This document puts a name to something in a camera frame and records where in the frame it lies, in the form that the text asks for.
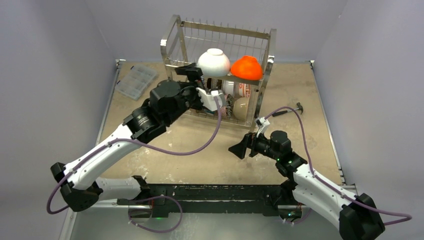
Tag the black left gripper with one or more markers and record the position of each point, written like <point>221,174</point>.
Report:
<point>193,74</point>

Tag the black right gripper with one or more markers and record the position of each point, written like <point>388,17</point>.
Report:
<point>250,145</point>

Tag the plain white bowl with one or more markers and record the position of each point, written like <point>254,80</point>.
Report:
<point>214,63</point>

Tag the black white floral bowl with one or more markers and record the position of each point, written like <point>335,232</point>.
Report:
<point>228,108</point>

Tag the stainless steel dish rack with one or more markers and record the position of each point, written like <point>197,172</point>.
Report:
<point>186,40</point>

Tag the orange floral patterned bowl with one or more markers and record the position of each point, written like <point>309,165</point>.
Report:
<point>244,90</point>

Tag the red orange bowl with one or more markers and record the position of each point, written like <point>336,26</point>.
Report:
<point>247,68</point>

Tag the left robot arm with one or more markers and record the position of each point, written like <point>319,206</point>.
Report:
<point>79,181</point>

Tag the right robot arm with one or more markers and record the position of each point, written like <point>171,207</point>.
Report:
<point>351,214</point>

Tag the clear plastic organizer box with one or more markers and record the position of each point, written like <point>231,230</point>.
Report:
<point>138,79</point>

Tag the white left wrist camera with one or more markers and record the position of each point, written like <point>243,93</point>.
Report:
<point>213,101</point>

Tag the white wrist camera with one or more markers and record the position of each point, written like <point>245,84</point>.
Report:
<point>262,124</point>
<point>213,101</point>

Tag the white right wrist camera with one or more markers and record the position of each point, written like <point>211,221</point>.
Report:
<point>262,124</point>

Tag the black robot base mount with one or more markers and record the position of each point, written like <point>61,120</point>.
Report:
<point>269,200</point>

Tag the black handled claw hammer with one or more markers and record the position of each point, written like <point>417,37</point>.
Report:
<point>299,107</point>

